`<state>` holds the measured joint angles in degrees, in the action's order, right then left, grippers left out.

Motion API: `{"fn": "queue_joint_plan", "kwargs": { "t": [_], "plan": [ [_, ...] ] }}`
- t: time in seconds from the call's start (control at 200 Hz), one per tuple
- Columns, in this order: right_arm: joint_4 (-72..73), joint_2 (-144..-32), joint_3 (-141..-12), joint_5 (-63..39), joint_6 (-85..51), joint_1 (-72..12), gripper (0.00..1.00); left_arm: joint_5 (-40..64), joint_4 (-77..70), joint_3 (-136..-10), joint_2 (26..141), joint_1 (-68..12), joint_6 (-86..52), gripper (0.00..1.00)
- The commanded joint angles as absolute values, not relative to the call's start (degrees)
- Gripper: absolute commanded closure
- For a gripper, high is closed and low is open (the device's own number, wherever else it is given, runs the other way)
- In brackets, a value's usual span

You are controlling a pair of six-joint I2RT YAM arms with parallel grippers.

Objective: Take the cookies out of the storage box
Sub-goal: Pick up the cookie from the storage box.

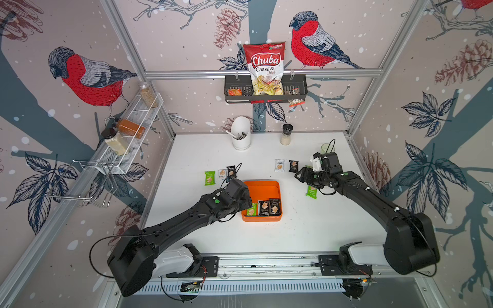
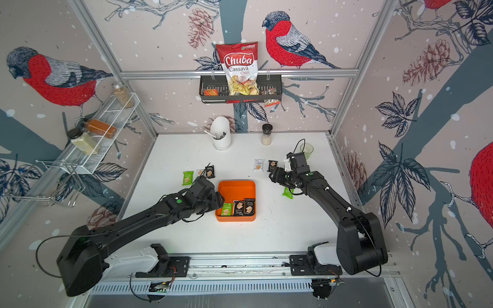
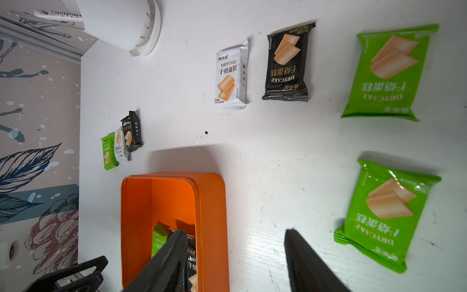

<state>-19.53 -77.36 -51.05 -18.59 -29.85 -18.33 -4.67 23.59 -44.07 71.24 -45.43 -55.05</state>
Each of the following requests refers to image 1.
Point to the green cookie packet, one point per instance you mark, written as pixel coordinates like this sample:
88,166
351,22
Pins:
253,211
209,178
312,192

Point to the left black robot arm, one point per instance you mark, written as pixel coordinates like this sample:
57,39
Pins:
132,260

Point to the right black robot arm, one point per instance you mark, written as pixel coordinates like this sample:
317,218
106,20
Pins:
410,243

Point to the black hanging wire basket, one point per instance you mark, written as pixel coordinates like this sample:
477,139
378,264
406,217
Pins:
242,89

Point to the metal wire rack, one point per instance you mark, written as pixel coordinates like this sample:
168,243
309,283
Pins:
81,193

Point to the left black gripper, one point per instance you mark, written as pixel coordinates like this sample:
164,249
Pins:
247,201

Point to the pale yellow block jar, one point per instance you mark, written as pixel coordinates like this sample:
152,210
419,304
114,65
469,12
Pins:
117,143

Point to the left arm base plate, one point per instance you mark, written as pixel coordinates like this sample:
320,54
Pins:
205,267

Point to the white wire wall shelf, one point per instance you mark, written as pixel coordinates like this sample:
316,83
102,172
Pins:
138,113

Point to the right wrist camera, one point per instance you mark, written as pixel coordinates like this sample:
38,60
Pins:
327,162

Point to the green translucent cup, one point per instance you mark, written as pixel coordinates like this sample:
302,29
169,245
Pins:
328,148

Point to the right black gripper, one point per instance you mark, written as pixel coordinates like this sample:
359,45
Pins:
304,176

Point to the red Chuba chips bag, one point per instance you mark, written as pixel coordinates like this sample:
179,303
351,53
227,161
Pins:
265,63

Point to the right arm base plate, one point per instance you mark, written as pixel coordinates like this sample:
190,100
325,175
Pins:
334,265

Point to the orange storage box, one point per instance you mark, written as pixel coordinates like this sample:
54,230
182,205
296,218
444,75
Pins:
262,190

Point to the black cookie packet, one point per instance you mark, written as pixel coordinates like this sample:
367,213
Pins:
231,171
275,207
294,166
263,208

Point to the white utensil holder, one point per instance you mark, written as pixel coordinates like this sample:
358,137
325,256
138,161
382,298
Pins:
240,132

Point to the orange sauce bottle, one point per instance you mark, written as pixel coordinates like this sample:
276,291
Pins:
129,128

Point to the glass spice jar black lid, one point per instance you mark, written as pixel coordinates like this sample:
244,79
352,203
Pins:
287,129

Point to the grain filled glass jar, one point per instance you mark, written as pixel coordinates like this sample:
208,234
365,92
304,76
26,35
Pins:
148,95

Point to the white drycake cookie packet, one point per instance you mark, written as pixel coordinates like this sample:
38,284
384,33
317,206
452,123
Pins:
279,165

